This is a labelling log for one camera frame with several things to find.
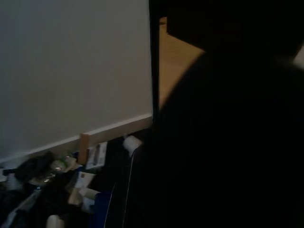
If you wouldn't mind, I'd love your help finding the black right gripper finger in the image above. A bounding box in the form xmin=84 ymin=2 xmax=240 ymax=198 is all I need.
xmin=142 ymin=51 xmax=304 ymax=228

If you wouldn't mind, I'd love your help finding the white carton black print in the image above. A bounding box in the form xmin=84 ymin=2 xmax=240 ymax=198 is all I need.
xmin=85 ymin=142 xmax=107 ymax=171

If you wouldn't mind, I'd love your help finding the white green carton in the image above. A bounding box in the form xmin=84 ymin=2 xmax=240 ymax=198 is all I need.
xmin=51 ymin=155 xmax=78 ymax=173

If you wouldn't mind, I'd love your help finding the black crumpled plastic bag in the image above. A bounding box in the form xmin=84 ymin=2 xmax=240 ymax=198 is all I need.
xmin=14 ymin=152 xmax=55 ymax=183

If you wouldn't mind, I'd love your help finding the wall baseboard strip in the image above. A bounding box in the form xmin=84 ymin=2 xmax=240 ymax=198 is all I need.
xmin=0 ymin=113 xmax=152 ymax=164

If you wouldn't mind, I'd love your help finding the dark door frame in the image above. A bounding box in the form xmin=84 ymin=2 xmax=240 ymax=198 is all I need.
xmin=148 ymin=0 xmax=167 ymax=112

